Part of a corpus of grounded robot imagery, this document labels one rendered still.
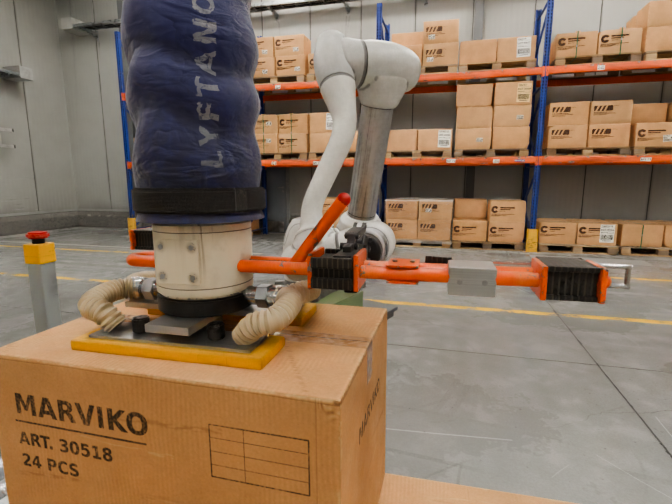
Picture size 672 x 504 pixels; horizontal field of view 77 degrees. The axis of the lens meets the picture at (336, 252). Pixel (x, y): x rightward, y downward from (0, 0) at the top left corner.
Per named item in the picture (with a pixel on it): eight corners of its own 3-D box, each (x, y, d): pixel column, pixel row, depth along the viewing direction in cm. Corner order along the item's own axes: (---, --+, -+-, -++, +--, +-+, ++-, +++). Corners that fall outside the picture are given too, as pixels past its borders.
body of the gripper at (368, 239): (383, 230, 89) (377, 235, 80) (382, 270, 90) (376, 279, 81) (348, 230, 91) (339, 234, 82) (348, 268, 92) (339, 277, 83)
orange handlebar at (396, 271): (72, 268, 80) (70, 249, 80) (169, 244, 109) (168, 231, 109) (617, 298, 59) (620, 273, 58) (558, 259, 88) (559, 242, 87)
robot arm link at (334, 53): (325, 66, 109) (372, 70, 114) (313, 15, 115) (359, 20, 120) (313, 101, 121) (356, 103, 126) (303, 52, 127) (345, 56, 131)
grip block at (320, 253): (305, 290, 68) (305, 254, 67) (321, 277, 77) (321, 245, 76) (356, 293, 66) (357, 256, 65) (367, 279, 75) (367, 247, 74)
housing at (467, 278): (447, 295, 64) (448, 267, 63) (446, 285, 70) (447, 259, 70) (496, 298, 62) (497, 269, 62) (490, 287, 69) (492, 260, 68)
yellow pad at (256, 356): (69, 351, 69) (66, 322, 68) (114, 330, 79) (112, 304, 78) (261, 372, 61) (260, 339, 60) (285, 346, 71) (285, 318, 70)
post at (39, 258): (54, 498, 163) (21, 244, 146) (69, 486, 169) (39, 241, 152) (69, 501, 161) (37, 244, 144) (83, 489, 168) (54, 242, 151)
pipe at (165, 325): (77, 326, 70) (73, 293, 69) (169, 289, 94) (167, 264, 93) (266, 343, 62) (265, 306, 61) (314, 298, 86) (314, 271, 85)
